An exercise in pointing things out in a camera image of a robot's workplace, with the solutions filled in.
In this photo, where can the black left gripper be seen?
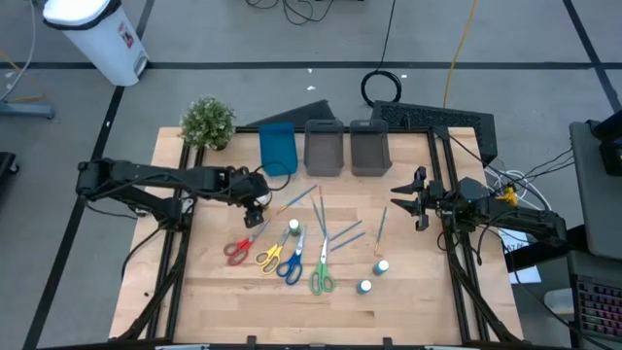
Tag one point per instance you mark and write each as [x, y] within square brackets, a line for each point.
[245, 187]

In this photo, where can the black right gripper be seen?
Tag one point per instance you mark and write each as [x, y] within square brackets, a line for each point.
[437, 199]

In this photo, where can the green paint bottle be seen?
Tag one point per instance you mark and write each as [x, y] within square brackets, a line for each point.
[294, 226]

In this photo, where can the cyan paint bottle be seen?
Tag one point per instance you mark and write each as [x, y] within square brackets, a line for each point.
[381, 267]

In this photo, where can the blue paint bottle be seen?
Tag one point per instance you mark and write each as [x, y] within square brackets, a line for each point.
[364, 286]

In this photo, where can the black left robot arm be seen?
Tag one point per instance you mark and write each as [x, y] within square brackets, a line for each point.
[146, 171]

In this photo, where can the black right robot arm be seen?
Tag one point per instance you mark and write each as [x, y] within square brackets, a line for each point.
[525, 219]

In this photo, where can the blue plastic bin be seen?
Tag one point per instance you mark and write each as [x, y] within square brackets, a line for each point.
[278, 148]

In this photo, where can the grey translucent plastic bin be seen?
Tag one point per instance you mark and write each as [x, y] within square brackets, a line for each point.
[324, 148]
[370, 148]

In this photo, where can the potted green plant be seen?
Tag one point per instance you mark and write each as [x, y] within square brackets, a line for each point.
[208, 121]

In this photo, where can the black perforated panel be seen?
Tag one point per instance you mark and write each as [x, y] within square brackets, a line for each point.
[437, 119]

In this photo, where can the black triangular panel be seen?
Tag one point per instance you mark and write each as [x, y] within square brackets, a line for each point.
[301, 116]

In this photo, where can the white paper sheet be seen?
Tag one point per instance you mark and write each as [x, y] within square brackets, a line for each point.
[527, 276]

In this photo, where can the white container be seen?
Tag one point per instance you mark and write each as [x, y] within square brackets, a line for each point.
[559, 301]

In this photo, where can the grey desk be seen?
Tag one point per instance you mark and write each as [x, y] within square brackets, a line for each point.
[595, 204]

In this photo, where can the white trash bin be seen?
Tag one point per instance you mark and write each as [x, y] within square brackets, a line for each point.
[104, 41]

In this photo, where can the black desk device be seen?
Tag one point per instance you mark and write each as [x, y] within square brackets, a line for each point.
[612, 146]

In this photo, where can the backlit keyboard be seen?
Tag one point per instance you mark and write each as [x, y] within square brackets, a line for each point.
[600, 306]

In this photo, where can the grey metal stand foot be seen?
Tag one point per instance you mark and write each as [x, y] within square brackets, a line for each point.
[26, 109]

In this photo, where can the black wheeled base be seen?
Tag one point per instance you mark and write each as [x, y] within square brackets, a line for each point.
[7, 167]

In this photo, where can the black aluminium table frame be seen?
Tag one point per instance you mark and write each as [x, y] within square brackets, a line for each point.
[311, 347]

